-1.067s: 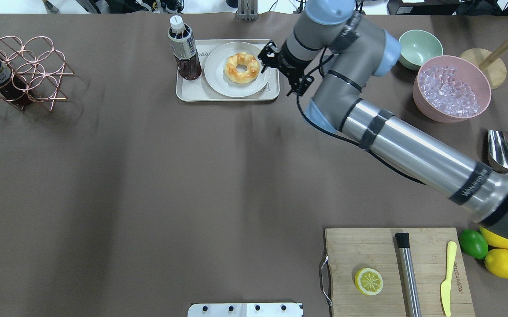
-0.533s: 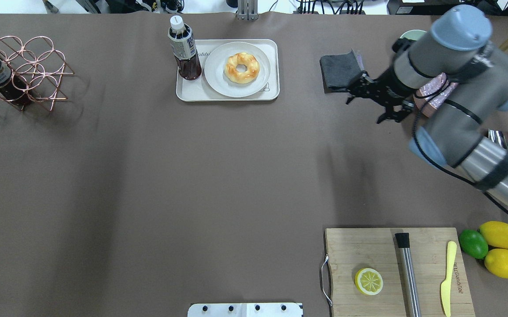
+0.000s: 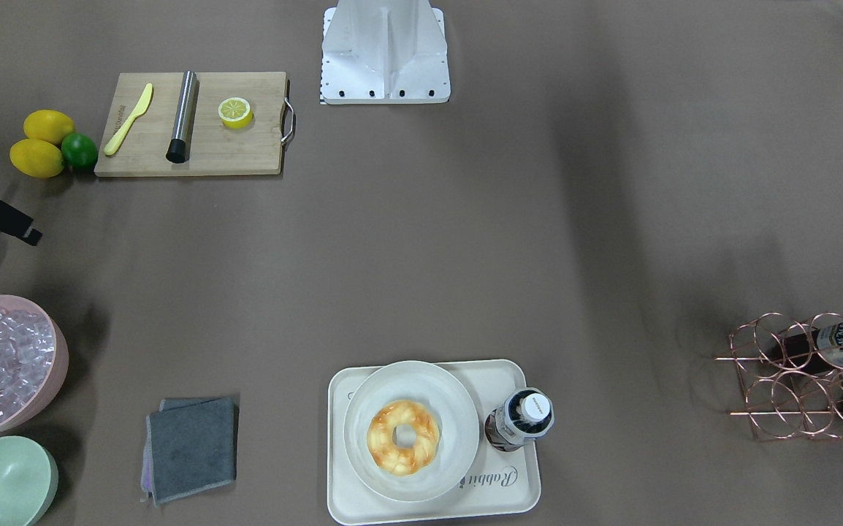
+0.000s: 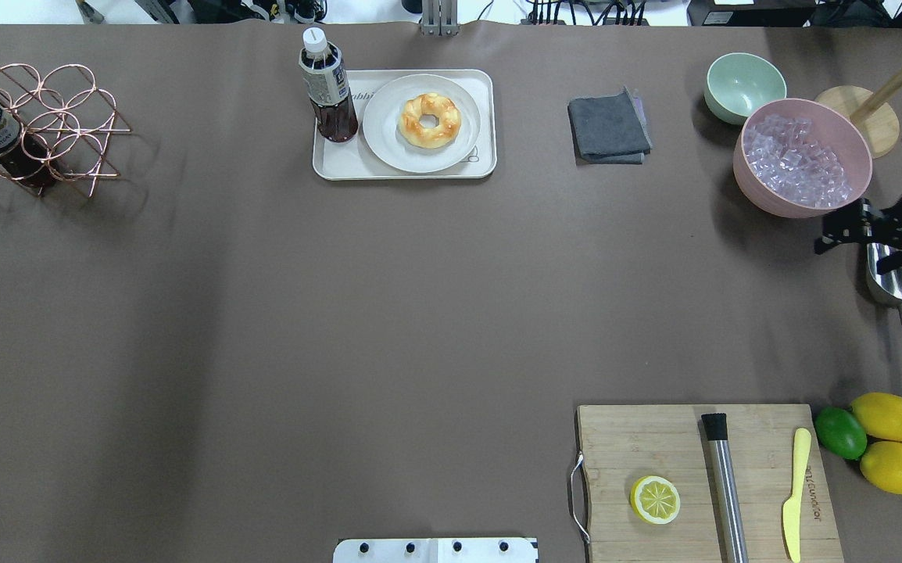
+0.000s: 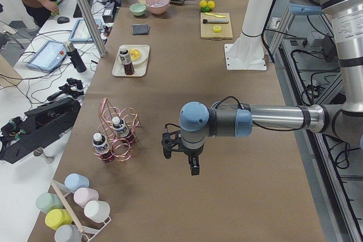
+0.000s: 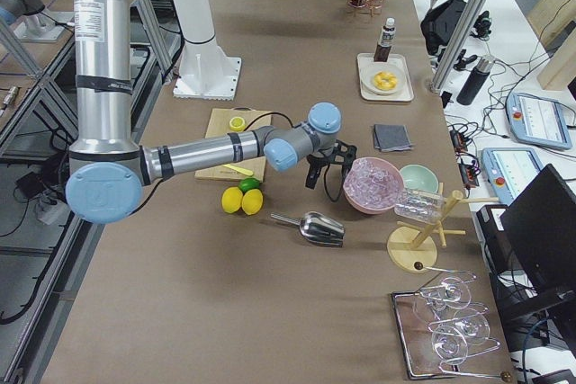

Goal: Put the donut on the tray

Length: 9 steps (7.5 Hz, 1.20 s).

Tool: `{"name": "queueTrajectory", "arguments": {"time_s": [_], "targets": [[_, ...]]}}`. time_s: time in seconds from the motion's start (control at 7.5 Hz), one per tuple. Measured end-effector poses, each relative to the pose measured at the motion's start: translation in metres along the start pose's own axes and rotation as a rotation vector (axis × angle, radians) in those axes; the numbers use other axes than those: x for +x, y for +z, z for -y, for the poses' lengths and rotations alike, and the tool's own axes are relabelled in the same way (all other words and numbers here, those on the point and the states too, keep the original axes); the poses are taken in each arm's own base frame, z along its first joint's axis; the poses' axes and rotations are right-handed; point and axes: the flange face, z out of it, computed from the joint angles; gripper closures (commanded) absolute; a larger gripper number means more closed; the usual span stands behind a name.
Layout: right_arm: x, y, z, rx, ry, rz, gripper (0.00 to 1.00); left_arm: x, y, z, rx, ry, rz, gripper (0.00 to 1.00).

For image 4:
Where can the mint green bowl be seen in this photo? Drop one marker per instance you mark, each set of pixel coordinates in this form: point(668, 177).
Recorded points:
point(738, 83)

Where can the yellow lemon one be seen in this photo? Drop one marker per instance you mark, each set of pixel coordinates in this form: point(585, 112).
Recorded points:
point(880, 415)

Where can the yellow lemon two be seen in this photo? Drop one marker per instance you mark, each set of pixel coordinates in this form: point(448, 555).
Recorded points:
point(881, 465)

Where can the white camera pillar base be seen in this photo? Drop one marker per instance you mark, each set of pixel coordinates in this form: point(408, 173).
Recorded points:
point(438, 549)

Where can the half lemon slice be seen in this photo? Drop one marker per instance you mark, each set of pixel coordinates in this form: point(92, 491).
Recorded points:
point(655, 499)

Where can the yellow plastic knife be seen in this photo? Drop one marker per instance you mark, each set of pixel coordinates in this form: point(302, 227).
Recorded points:
point(792, 505)

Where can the pink bowl of ice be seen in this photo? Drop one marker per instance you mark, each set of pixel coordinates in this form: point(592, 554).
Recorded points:
point(796, 158)

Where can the glazed donut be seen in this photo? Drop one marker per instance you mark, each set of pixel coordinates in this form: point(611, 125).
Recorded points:
point(430, 121)

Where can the green lime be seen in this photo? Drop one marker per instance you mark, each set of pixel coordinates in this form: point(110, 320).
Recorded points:
point(841, 433)

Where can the wooden cutting board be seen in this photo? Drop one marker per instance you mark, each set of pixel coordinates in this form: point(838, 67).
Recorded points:
point(620, 444)

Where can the cream rabbit tray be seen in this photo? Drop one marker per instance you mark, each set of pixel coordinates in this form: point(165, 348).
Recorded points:
point(354, 161)

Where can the white round plate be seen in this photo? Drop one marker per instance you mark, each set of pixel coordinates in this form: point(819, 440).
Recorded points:
point(379, 124)

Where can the dark tea bottle on tray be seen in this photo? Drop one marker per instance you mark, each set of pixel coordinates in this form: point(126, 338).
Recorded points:
point(324, 73)

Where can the grey folded cloth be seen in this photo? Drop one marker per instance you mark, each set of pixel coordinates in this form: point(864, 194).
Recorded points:
point(610, 129)

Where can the copper wire bottle rack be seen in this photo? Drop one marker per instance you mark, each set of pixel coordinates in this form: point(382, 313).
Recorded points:
point(73, 118)

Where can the aluminium frame post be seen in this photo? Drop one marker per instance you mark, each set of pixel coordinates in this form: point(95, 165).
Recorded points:
point(439, 18)

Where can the steel muddler rod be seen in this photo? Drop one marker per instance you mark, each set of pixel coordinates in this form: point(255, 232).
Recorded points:
point(715, 429)

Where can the wooden mug tree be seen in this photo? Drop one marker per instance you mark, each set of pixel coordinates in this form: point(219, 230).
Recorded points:
point(869, 111)

